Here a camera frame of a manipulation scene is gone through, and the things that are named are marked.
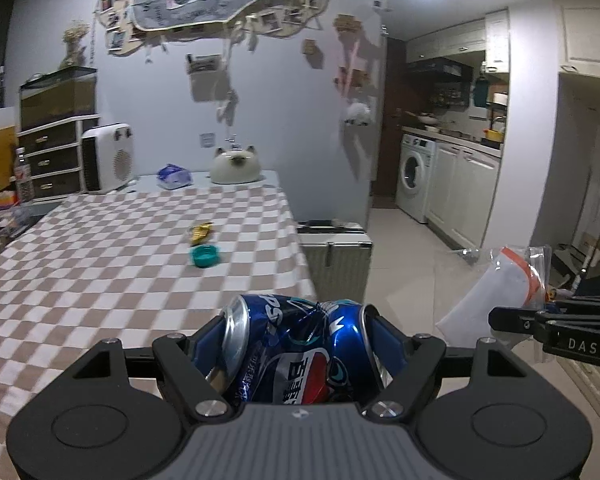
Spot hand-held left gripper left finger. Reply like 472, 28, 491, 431
71, 312, 232, 422

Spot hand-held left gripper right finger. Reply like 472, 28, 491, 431
361, 304, 529, 420

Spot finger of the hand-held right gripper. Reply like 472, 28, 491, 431
488, 306, 551, 335
550, 296, 600, 315

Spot clear plastic bag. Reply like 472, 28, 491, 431
436, 245, 554, 348

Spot crushed blue soda can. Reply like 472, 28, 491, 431
205, 293, 397, 407

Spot teal round lid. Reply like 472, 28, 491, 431
189, 243, 222, 269

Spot cream ribbed suitcase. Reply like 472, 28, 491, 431
296, 218, 375, 307

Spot gold foil wrapper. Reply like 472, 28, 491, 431
187, 221, 216, 245

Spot brown checkered tablecloth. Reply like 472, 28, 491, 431
0, 186, 319, 480

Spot white kitchen base cabinets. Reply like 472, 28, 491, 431
424, 139, 504, 252

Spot white washing machine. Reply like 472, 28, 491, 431
395, 132, 437, 225

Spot blue tissue pack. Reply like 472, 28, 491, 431
156, 163, 194, 191

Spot white cat-shaped ornament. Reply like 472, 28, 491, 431
209, 144, 261, 185

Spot white electric heater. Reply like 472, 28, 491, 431
79, 122, 137, 194

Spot white plush toy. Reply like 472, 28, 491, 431
343, 101, 374, 127

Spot white drawer cabinet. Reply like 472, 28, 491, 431
17, 114, 101, 204

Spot clear plastic bottle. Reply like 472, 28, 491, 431
13, 147, 34, 204

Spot glass tank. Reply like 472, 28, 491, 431
18, 65, 99, 131

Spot white kitchen upper cabinets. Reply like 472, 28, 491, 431
405, 7, 511, 74

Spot dried flower bouquet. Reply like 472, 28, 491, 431
62, 19, 91, 69

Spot black kitchen wall rack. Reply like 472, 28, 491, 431
404, 57, 474, 109

